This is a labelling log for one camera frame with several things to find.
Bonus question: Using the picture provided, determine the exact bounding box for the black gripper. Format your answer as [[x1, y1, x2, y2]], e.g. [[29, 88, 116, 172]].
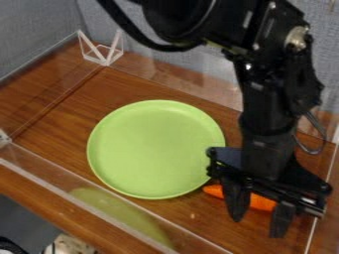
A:
[[207, 133, 332, 238]]

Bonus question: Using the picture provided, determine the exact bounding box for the orange toy carrot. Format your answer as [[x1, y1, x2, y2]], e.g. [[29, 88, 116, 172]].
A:
[[203, 185, 276, 211]]

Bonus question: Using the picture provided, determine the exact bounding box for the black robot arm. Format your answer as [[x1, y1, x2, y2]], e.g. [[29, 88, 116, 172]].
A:
[[96, 0, 332, 238]]

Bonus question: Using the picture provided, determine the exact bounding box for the green round plate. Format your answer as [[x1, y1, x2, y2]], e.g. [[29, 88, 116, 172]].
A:
[[85, 100, 226, 199]]

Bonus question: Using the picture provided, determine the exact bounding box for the black cable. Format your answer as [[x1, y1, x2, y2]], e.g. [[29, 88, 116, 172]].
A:
[[291, 110, 330, 157]]

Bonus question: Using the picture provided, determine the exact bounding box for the clear acrylic corner bracket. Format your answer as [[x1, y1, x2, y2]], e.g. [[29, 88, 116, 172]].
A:
[[77, 29, 124, 66]]

